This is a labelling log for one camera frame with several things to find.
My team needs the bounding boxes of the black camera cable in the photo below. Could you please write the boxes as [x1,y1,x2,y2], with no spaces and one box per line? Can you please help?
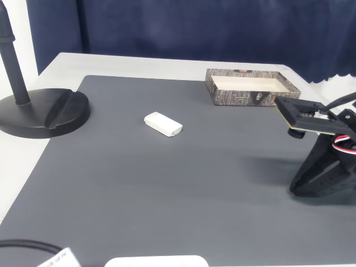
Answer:
[324,93,356,113]

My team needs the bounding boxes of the grey desk mat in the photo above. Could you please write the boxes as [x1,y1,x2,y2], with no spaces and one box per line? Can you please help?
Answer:
[0,74,356,267]

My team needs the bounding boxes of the dark blue curtain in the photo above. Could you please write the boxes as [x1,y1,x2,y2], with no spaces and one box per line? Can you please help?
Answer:
[26,0,356,84]

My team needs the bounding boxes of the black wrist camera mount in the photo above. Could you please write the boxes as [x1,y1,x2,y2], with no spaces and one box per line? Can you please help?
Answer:
[274,96,348,140]

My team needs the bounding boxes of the black round base stand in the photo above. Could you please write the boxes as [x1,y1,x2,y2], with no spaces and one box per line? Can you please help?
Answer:
[0,0,91,139]

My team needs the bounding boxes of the white flat device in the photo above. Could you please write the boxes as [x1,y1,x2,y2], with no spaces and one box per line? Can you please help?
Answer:
[104,254,209,267]

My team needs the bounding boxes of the red white black servo wires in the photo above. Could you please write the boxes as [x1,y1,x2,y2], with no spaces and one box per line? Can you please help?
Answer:
[332,135,356,156]

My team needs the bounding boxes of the bark patterned cardboard box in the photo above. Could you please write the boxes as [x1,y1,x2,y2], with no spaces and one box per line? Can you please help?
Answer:
[205,68,302,107]

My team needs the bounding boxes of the white printed paper label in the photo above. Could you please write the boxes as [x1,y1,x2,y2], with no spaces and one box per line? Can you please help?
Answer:
[36,246,82,267]

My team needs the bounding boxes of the white rectangular block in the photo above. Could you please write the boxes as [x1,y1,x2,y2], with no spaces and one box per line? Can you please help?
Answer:
[144,111,184,138]

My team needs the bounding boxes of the thin black cable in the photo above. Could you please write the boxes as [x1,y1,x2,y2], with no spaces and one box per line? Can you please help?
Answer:
[0,239,65,255]

